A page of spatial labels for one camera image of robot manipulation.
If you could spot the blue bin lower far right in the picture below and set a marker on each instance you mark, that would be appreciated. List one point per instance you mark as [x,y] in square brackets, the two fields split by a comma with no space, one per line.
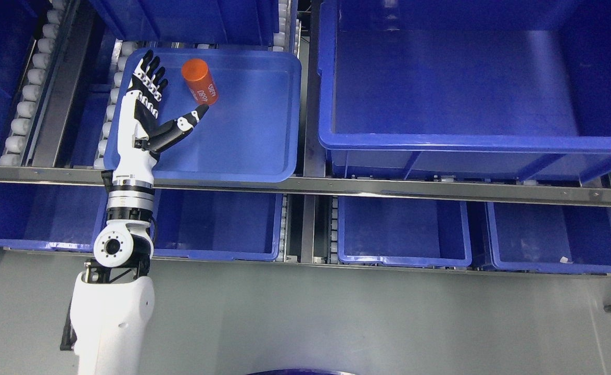
[544,238]

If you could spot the blue bin lower far left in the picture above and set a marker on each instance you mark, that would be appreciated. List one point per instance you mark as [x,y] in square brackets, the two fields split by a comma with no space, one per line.
[51,217]

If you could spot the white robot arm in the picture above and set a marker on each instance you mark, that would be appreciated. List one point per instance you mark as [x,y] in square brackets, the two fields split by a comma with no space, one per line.
[113,297]

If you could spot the orange cylindrical capacitor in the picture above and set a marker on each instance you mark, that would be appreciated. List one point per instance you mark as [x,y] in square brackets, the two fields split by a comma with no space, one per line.
[198,77]

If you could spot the blue bin lower centre right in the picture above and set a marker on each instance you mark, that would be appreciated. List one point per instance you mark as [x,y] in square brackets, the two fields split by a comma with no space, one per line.
[403,232]

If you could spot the white roller track left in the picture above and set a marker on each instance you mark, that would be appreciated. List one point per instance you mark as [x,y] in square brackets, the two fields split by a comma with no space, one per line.
[25,118]

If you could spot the large blue bin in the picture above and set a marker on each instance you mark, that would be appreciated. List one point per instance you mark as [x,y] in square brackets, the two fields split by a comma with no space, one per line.
[488,90]

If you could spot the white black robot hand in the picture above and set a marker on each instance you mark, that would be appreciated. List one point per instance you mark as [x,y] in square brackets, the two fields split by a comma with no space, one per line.
[141,139]

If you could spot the blue bin top centre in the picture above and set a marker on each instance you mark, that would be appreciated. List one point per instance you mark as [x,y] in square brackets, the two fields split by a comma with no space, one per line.
[248,23]

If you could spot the blue bin lower centre left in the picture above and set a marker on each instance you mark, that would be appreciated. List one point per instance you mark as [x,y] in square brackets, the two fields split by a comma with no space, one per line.
[218,226]

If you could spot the metal shelf rail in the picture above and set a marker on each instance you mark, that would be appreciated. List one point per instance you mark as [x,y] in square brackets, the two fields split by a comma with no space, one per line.
[478,192]

